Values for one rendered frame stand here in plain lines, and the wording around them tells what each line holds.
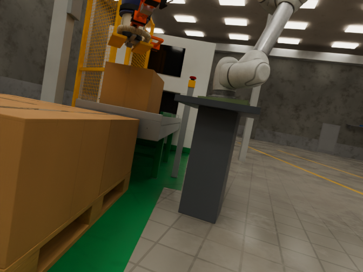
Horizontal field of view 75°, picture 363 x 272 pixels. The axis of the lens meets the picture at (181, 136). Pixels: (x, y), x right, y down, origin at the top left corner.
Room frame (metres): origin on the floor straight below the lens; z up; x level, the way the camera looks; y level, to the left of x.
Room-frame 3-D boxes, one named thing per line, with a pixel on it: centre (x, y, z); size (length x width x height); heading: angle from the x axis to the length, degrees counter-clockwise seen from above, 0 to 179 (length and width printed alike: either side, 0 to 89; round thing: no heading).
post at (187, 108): (2.42, 0.00, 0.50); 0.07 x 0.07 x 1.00; 87
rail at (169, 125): (3.02, 0.14, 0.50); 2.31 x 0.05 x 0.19; 177
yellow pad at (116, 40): (1.81, 0.61, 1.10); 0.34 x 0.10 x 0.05; 23
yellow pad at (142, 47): (1.89, 0.43, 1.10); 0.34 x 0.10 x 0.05; 23
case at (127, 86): (2.23, 0.50, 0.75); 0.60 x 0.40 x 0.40; 177
